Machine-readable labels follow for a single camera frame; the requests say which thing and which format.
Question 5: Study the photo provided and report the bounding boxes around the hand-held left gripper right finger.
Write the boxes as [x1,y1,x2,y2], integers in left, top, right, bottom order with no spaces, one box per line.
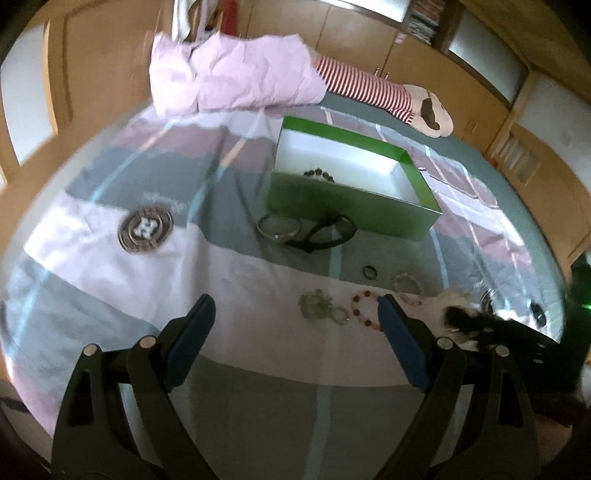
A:
[374,294,543,480]

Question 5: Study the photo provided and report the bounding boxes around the pink duvet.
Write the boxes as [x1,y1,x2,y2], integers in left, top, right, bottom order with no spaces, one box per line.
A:
[148,32,328,117]

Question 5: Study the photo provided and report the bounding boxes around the striped plush toy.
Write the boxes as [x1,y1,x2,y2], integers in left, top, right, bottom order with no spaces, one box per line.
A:
[311,53,455,139]

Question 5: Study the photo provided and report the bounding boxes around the wooden wall cabinets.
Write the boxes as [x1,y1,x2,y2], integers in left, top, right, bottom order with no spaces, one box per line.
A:
[240,0,513,153]

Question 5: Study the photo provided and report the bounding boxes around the wooden headboard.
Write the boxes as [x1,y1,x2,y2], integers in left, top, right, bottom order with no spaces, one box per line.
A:
[0,9,158,222]

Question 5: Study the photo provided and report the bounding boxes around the pale green bead bracelet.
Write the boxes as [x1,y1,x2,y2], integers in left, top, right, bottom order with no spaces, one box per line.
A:
[298,288,350,328]

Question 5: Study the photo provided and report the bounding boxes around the stack of magazines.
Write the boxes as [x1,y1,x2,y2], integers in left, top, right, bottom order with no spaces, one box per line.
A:
[406,0,446,44]

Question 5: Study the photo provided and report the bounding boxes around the wooden footboard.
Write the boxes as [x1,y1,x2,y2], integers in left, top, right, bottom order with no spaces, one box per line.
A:
[485,111,591,264]

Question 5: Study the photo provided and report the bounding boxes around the green cardboard box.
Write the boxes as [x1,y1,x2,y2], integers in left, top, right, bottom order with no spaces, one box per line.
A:
[265,116,443,240]

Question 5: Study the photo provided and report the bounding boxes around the printed checked bed sheet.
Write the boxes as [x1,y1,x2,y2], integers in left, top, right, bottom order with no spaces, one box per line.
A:
[0,104,568,439]

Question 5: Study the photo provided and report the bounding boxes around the black wrist watch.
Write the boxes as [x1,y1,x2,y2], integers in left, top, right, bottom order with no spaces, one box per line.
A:
[284,212,358,254]

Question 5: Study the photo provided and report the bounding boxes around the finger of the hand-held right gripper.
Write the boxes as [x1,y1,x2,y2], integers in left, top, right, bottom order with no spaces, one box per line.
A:
[443,307,561,367]

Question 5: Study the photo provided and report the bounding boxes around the hanging grey clothes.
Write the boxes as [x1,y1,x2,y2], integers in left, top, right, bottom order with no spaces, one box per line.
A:
[171,0,222,42]

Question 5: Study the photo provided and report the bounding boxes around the red bead bracelet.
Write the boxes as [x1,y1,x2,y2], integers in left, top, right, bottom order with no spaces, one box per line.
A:
[351,290,384,332]

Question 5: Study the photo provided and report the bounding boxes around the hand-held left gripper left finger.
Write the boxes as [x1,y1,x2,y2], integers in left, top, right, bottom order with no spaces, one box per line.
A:
[51,294,220,480]

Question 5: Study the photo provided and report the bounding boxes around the silver bangle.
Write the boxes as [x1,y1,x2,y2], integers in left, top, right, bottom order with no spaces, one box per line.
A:
[257,212,302,241]

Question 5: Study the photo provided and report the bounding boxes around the green mattress cover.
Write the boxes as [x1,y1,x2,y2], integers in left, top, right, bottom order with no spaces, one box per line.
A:
[318,90,566,296]

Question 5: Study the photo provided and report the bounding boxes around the frosted glass cabinet door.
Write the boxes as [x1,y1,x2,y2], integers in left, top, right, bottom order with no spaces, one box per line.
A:
[448,9,529,104]
[318,0,411,21]

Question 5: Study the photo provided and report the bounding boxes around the red cloth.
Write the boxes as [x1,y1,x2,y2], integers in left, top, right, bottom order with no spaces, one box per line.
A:
[222,0,241,35]

